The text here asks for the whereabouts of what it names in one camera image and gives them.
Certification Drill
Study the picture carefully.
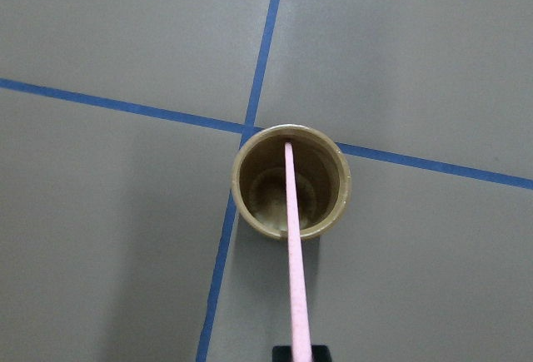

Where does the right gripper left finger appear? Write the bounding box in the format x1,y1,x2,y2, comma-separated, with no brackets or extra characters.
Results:
271,345,293,362

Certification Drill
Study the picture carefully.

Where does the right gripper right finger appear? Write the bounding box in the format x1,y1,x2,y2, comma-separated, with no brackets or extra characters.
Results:
311,345,331,362

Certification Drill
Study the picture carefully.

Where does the pink chopstick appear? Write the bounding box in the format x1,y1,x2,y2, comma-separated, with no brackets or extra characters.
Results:
284,141,313,361

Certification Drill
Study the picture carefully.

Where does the tan cylindrical cup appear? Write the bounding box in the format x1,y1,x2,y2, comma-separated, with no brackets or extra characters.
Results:
232,124,352,241

